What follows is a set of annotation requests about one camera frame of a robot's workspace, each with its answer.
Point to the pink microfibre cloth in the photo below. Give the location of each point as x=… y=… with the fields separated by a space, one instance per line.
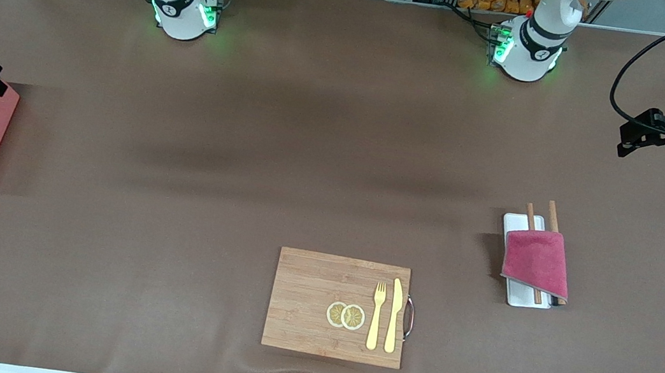
x=538 y=262

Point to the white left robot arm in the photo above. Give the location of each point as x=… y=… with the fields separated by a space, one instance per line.
x=527 y=51

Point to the white rectangular tray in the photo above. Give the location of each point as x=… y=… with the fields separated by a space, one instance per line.
x=517 y=222

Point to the yellow knife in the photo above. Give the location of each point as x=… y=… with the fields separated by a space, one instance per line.
x=394 y=316

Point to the yellow fork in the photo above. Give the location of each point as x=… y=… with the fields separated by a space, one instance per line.
x=375 y=320

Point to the lemon slice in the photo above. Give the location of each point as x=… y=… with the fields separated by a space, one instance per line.
x=333 y=314
x=354 y=317

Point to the bamboo cutting board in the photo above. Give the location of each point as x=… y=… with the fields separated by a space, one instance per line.
x=313 y=286

